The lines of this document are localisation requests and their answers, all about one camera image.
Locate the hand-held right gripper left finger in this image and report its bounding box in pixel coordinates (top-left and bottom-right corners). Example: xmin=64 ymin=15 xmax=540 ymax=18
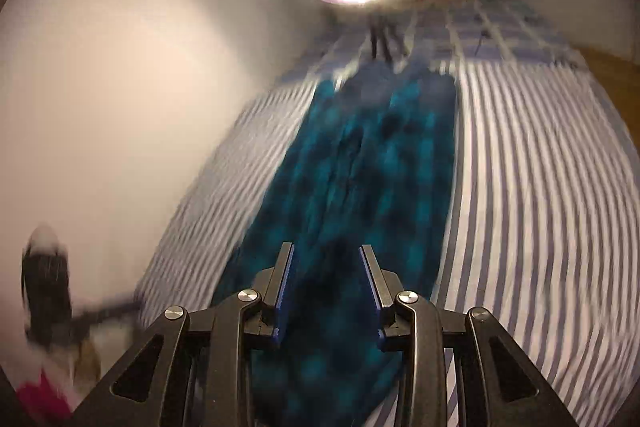
xmin=75 ymin=242 xmax=298 ymax=427

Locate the blue checked bed sheet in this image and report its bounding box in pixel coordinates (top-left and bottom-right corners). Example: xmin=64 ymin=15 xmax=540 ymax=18
xmin=290 ymin=0 xmax=583 ymax=80

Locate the red cloth item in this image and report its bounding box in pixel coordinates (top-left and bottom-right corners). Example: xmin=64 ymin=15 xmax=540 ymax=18
xmin=15 ymin=367 xmax=76 ymax=425

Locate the black tripod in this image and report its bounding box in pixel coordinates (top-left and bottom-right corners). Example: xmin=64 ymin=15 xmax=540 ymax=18
xmin=367 ymin=4 xmax=408 ymax=62

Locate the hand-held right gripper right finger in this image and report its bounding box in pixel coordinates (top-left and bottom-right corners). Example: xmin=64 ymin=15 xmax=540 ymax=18
xmin=359 ymin=245 xmax=576 ymax=427

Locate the ring light cable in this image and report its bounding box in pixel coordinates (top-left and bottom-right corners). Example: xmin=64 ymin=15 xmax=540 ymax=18
xmin=472 ymin=24 xmax=496 ymax=58

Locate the teal plaid jacket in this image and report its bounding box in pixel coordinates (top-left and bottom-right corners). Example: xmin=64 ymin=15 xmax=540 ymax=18
xmin=212 ymin=64 xmax=458 ymax=427

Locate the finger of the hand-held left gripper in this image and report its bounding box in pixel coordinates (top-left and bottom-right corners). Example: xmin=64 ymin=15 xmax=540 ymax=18
xmin=70 ymin=299 xmax=143 ymax=325

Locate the grey striped blanket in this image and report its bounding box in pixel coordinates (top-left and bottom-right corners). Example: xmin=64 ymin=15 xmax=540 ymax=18
xmin=135 ymin=57 xmax=631 ymax=427

